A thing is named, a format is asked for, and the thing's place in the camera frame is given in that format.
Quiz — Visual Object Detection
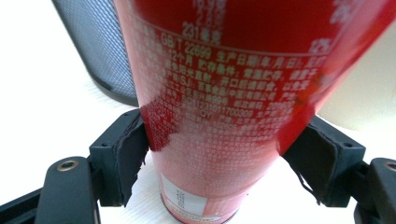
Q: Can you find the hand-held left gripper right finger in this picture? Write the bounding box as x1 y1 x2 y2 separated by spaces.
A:
281 115 367 208

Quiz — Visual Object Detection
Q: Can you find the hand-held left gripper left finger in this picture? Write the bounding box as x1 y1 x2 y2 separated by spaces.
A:
88 107 150 208

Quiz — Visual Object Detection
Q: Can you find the red chip can yellow lid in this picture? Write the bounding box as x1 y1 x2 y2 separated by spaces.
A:
113 0 396 224

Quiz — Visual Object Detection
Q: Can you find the black mesh trash bin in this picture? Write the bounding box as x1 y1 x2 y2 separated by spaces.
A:
50 0 140 107

